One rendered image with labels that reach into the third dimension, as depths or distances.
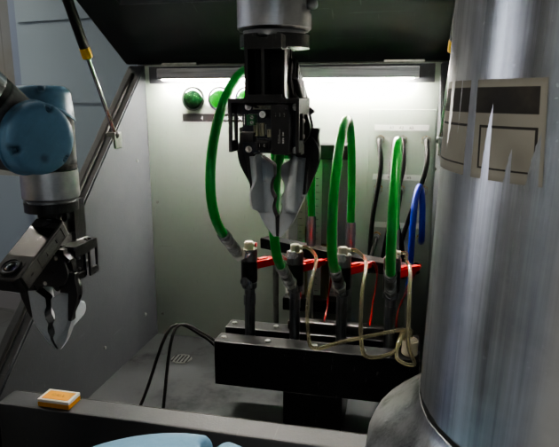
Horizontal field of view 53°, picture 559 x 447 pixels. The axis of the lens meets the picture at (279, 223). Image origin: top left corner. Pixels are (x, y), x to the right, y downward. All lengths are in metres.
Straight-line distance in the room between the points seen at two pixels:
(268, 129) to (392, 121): 0.63
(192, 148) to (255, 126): 0.70
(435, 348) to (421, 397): 0.02
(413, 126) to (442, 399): 1.03
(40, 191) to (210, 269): 0.60
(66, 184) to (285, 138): 0.36
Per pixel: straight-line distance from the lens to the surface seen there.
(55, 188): 0.80
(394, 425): 0.19
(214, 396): 1.13
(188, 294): 1.35
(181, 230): 1.31
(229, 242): 0.85
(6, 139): 0.61
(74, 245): 0.84
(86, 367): 1.15
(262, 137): 0.57
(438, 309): 0.16
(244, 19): 0.58
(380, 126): 1.18
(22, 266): 0.77
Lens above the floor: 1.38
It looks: 13 degrees down
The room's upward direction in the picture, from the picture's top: straight up
